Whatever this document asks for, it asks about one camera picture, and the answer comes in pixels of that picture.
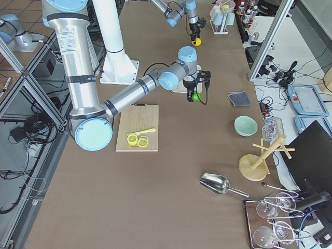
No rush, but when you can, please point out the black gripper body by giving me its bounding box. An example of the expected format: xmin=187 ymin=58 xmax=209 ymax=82
xmin=183 ymin=78 xmax=197 ymax=95
xmin=189 ymin=22 xmax=201 ymax=38

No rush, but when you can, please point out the yellow lemon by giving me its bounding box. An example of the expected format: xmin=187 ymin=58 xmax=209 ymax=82
xmin=191 ymin=37 xmax=202 ymax=46

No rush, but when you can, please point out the green lime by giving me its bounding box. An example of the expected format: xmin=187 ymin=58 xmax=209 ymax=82
xmin=192 ymin=91 xmax=201 ymax=101

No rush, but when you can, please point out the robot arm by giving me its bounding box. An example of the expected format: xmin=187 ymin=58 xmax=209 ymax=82
xmin=151 ymin=0 xmax=206 ymax=46
xmin=42 ymin=1 xmax=199 ymax=151

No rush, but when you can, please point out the cream rabbit tray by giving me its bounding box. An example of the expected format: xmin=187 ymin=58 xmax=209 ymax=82
xmin=172 ymin=64 xmax=203 ymax=93

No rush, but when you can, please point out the light blue cup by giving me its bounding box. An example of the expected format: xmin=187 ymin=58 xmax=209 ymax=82
xmin=212 ymin=10 xmax=224 ymax=26

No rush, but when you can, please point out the pink cup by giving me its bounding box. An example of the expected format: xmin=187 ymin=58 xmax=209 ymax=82
xmin=210 ymin=5 xmax=220 ymax=20

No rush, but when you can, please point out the mint green cup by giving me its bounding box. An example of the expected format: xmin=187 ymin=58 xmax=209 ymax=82
xmin=225 ymin=12 xmax=235 ymax=26

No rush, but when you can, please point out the grey folded cloth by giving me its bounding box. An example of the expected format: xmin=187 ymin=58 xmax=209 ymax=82
xmin=228 ymin=91 xmax=252 ymax=107

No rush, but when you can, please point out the wooden cutting board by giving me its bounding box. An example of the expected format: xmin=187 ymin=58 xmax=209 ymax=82
xmin=116 ymin=105 xmax=159 ymax=152

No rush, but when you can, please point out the green ceramic bowl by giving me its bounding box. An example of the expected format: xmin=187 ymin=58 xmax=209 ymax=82
xmin=234 ymin=116 xmax=258 ymax=136

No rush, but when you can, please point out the yellow plastic knife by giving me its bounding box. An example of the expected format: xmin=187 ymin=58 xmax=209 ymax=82
xmin=127 ymin=128 xmax=156 ymax=136

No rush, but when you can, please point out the lemon slice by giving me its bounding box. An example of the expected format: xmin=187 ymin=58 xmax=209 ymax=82
xmin=127 ymin=134 xmax=138 ymax=146
xmin=137 ymin=135 xmax=149 ymax=148

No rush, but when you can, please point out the clear glass container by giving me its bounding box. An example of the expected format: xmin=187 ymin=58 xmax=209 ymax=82
xmin=262 ymin=117 xmax=284 ymax=144

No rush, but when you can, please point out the metal scoop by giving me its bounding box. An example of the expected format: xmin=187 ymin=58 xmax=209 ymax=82
xmin=199 ymin=173 xmax=249 ymax=198

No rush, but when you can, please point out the wooden mug tree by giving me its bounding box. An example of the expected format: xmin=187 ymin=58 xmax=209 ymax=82
xmin=238 ymin=119 xmax=295 ymax=181

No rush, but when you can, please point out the blue teach pendant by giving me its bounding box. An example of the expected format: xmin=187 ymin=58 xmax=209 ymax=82
xmin=295 ymin=115 xmax=331 ymax=136
xmin=287 ymin=85 xmax=329 ymax=117

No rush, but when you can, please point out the wine glass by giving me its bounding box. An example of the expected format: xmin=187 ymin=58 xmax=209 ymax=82
xmin=275 ymin=192 xmax=296 ymax=213
xmin=253 ymin=221 xmax=295 ymax=248
xmin=256 ymin=199 xmax=279 ymax=219

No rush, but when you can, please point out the black monitor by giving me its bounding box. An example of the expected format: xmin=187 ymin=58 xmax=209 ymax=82
xmin=284 ymin=121 xmax=331 ymax=193

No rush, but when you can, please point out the white wire cup rack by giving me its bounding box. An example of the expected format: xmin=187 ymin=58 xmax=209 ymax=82
xmin=210 ymin=15 xmax=228 ymax=35

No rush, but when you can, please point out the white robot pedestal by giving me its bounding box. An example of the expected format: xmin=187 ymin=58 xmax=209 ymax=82
xmin=93 ymin=0 xmax=139 ymax=85

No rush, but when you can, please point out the aluminium frame post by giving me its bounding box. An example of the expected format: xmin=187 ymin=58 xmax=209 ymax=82
xmin=248 ymin=0 xmax=293 ymax=82

